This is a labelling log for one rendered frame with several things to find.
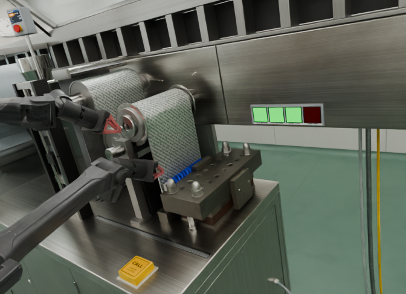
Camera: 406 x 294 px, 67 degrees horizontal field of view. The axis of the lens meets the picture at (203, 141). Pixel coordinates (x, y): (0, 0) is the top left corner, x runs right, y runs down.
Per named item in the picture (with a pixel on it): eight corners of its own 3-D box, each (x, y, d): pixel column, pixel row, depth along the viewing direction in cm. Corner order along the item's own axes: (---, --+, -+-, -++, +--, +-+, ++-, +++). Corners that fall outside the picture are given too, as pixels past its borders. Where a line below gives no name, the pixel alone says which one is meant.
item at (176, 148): (160, 189, 104) (147, 138, 98) (200, 160, 122) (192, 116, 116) (161, 189, 104) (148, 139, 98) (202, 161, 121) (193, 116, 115)
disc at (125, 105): (121, 143, 107) (111, 102, 102) (122, 143, 107) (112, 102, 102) (151, 148, 98) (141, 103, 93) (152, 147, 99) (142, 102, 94)
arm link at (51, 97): (33, 132, 81) (31, 101, 77) (24, 115, 89) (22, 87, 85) (80, 127, 88) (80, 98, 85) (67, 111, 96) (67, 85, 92)
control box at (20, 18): (11, 37, 122) (2, 9, 119) (25, 35, 128) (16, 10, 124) (25, 34, 120) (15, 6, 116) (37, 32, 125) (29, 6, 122)
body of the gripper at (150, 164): (154, 182, 95) (136, 182, 89) (133, 178, 101) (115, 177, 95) (157, 161, 95) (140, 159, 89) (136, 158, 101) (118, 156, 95)
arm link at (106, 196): (122, 172, 80) (94, 160, 82) (107, 212, 81) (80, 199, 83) (140, 167, 92) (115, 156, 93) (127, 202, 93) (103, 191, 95)
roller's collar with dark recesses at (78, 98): (65, 114, 112) (60, 96, 109) (80, 109, 116) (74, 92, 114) (75, 114, 108) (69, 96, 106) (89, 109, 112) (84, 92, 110)
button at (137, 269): (119, 278, 84) (117, 271, 84) (138, 261, 89) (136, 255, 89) (136, 287, 80) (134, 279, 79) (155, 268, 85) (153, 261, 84)
